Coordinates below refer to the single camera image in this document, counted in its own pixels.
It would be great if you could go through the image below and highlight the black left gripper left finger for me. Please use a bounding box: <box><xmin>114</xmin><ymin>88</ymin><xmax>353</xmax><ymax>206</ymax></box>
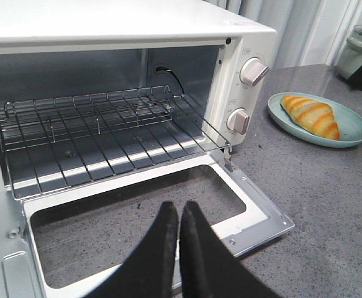
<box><xmin>87</xmin><ymin>202</ymin><xmax>178</xmax><ymax>297</ymax></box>

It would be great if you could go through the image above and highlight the oven knob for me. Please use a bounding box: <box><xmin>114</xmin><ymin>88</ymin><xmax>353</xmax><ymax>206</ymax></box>
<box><xmin>227</xmin><ymin>108</ymin><xmax>250</xmax><ymax>135</ymax></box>
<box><xmin>240</xmin><ymin>57</ymin><xmax>269</xmax><ymax>87</ymax></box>

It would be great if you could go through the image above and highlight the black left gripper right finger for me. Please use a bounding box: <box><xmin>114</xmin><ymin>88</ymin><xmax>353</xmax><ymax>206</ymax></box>
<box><xmin>179</xmin><ymin>201</ymin><xmax>279</xmax><ymax>297</ymax></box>

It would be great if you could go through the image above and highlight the striped croissant bread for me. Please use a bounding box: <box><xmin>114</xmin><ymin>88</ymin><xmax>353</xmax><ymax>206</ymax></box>
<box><xmin>280</xmin><ymin>94</ymin><xmax>340</xmax><ymax>140</ymax></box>

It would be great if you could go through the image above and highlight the oven glass door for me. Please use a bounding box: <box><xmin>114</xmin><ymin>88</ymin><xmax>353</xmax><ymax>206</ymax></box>
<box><xmin>0</xmin><ymin>153</ymin><xmax>294</xmax><ymax>297</ymax></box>

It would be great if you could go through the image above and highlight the grey curtain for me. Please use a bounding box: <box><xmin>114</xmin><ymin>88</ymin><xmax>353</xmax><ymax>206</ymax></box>
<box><xmin>212</xmin><ymin>0</ymin><xmax>362</xmax><ymax>69</ymax></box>

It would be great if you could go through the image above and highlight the metal wire oven rack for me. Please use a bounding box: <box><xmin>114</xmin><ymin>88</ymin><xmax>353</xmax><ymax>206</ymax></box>
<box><xmin>0</xmin><ymin>85</ymin><xmax>230</xmax><ymax>199</ymax></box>

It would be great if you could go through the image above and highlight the white Toshiba toaster oven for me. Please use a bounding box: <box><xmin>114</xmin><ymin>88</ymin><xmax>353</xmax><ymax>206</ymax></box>
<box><xmin>0</xmin><ymin>1</ymin><xmax>276</xmax><ymax>195</ymax></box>

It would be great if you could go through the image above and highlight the light green plate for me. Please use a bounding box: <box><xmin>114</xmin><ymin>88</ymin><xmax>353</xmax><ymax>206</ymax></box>
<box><xmin>268</xmin><ymin>93</ymin><xmax>362</xmax><ymax>148</ymax></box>

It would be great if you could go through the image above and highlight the upper oven knob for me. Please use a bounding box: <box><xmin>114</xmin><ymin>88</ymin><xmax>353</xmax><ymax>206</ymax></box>
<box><xmin>240</xmin><ymin>57</ymin><xmax>269</xmax><ymax>87</ymax></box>

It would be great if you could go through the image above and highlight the lower oven knob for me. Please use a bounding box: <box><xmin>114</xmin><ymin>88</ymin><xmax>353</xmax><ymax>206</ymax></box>
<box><xmin>227</xmin><ymin>108</ymin><xmax>250</xmax><ymax>135</ymax></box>

